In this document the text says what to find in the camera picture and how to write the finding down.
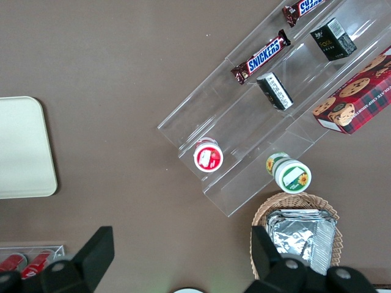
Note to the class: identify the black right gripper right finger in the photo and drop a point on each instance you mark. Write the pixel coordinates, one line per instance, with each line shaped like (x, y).
(272, 265)

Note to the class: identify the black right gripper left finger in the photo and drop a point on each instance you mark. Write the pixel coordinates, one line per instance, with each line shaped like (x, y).
(88, 262)

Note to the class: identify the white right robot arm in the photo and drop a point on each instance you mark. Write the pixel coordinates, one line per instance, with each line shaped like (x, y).
(190, 290)

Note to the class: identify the light tan wicker basket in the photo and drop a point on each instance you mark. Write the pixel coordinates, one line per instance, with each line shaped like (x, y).
(305, 200)

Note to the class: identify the beige plastic serving tray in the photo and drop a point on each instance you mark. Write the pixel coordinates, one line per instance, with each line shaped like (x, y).
(24, 146)

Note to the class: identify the clear acrylic bottle rack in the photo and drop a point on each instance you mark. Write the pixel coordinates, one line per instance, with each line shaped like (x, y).
(60, 248)

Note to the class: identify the stack of foil containers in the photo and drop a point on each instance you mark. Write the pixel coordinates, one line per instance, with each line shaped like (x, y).
(302, 235)

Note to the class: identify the red cola bottle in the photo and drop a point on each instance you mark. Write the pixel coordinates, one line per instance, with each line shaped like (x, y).
(12, 263)
(38, 264)

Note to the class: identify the green lid yogurt cup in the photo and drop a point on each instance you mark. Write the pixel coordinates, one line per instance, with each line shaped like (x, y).
(291, 175)

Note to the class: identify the red lid yogurt cup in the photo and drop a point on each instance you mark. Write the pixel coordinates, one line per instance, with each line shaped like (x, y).
(207, 157)

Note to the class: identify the clear acrylic tiered stand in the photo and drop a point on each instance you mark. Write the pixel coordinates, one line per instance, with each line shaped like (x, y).
(244, 134)

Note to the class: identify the small black carton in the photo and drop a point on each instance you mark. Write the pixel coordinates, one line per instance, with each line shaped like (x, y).
(275, 91)
(333, 39)

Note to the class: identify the red plaid cookie box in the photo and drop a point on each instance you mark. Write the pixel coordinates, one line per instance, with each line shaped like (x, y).
(357, 100)

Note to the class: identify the Snickers chocolate bar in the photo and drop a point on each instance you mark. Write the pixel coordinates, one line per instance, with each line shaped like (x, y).
(302, 9)
(262, 56)

